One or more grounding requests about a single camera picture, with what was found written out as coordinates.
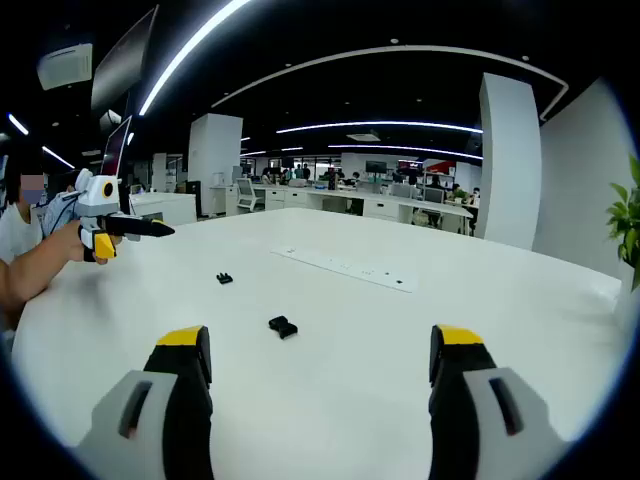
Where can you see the white power strip panel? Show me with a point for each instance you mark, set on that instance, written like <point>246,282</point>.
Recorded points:
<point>345,267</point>

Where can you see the small tilted monitor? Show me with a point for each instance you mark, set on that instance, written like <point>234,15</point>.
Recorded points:
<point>116,147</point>

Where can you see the white office desk row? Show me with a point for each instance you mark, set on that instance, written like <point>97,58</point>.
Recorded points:
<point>350,200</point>

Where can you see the large hanging dark screen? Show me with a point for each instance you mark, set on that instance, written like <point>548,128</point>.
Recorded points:
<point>122,65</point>

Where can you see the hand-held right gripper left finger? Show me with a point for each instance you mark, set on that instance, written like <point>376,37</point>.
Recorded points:
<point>150,415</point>

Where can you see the ceiling air conditioner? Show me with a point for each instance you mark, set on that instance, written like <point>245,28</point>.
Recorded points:
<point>65,65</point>

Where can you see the distant wall screen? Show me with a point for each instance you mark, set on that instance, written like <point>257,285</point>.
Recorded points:
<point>376,166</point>

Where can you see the person's left hand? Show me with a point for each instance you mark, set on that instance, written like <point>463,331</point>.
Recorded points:
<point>70,245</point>

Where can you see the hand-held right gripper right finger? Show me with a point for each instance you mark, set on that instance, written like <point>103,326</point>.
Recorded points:
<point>480,415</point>

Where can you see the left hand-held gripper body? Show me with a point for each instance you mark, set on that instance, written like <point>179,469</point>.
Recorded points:
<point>97,197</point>

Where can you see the white office chair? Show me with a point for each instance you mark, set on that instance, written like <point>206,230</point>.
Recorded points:
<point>248,192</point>

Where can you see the black pronged buckle part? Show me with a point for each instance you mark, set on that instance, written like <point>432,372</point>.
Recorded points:
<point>225,278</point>

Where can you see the white cabinet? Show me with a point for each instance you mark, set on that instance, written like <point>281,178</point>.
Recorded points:
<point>162,207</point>

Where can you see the long ceiling light strip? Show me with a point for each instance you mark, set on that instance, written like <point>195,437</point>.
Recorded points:
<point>185,55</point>

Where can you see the potted green plant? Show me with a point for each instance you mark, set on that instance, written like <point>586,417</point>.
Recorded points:
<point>627,225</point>

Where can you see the black socket buckle part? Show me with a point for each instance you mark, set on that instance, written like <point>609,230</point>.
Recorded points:
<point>283,326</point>

